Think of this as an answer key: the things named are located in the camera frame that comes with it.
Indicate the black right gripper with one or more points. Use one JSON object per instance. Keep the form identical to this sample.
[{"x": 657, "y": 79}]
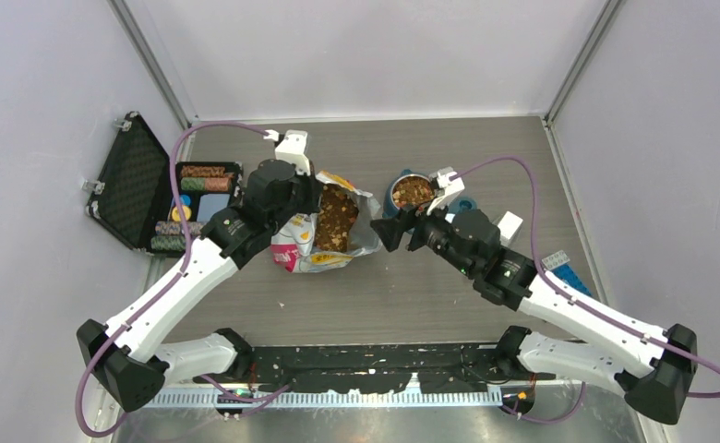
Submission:
[{"x": 391, "y": 230}]

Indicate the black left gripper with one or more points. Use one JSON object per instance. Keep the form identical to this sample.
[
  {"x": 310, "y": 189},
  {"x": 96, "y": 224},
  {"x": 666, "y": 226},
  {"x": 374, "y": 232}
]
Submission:
[{"x": 313, "y": 189}]

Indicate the white yellow pet food bag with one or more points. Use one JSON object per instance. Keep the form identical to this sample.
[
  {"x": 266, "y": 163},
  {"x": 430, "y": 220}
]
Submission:
[{"x": 330, "y": 238}]

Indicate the metal food scoop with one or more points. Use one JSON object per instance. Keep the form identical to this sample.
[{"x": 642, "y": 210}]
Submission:
[{"x": 509, "y": 225}]

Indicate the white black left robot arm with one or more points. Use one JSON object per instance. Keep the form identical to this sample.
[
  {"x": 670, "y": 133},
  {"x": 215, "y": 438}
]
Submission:
[{"x": 127, "y": 354}]

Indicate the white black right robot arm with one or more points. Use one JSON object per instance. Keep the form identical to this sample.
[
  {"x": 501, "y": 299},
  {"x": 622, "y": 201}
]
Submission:
[{"x": 646, "y": 365}]

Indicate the teal double pet bowl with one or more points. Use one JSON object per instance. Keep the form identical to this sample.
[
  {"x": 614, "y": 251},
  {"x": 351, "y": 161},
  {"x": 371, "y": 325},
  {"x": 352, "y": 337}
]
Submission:
[{"x": 408, "y": 188}]

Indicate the green poker chip stack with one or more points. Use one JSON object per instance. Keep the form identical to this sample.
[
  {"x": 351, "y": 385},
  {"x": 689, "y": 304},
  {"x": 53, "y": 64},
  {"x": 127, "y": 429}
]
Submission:
[{"x": 206, "y": 184}]

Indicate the brown poker chip stack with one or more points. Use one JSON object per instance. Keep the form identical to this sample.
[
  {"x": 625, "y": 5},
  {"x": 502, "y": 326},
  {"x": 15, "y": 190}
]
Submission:
[{"x": 202, "y": 171}]

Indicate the yellow poker chip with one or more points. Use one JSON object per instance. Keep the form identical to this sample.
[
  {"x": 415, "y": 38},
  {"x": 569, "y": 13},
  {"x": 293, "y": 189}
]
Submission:
[{"x": 183, "y": 214}]

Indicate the striped poker chip stack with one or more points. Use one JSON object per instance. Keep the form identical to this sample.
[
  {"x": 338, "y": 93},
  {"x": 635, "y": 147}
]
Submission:
[{"x": 170, "y": 228}]

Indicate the green striped chip stack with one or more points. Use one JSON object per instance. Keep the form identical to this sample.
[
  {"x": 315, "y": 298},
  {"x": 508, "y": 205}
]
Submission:
[{"x": 168, "y": 243}]

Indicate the black foam-lined case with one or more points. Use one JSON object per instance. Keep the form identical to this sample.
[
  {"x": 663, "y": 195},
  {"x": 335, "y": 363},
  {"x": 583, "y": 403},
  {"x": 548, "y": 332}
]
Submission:
[{"x": 133, "y": 190}]

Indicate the blue toy brick block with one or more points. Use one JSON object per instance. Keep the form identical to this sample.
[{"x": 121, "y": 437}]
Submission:
[{"x": 559, "y": 264}]

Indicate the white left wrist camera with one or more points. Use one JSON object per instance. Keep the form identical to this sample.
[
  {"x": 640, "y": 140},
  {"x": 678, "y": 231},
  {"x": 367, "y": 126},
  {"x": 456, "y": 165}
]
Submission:
[{"x": 291, "y": 147}]

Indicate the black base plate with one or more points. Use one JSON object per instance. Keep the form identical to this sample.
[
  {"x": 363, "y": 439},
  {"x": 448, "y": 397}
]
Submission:
[{"x": 376, "y": 369}]

